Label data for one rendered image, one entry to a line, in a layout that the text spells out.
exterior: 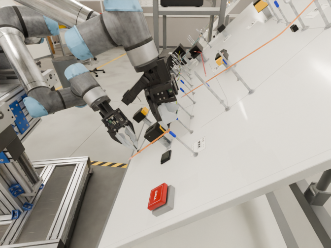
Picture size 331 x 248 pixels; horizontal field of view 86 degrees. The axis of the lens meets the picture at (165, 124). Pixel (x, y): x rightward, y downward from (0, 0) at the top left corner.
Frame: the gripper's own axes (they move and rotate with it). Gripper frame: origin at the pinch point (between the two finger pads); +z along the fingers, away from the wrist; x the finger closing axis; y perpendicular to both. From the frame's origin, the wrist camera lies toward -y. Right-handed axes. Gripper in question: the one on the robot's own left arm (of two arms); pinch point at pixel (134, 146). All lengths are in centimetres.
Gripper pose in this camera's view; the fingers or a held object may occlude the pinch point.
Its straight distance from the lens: 67.1
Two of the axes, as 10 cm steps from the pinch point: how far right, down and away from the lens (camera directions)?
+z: 6.2, 7.9, 0.3
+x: 7.6, -6.0, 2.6
